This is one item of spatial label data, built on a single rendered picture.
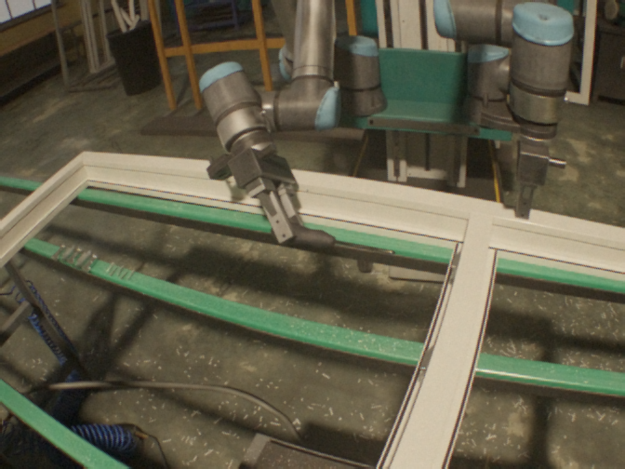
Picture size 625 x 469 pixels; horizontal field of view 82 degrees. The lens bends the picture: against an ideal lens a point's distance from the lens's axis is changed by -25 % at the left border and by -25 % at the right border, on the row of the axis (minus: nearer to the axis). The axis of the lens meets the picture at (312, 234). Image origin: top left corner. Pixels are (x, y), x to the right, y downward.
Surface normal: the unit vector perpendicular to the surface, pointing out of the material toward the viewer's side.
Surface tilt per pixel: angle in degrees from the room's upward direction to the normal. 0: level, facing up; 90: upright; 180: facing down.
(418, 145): 90
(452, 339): 0
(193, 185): 90
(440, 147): 90
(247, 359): 0
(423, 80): 90
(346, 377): 0
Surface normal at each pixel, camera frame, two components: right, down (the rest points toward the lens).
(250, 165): -0.38, 0.00
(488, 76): -0.45, 0.59
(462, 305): -0.11, -0.78
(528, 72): -0.73, 0.48
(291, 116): -0.17, 0.59
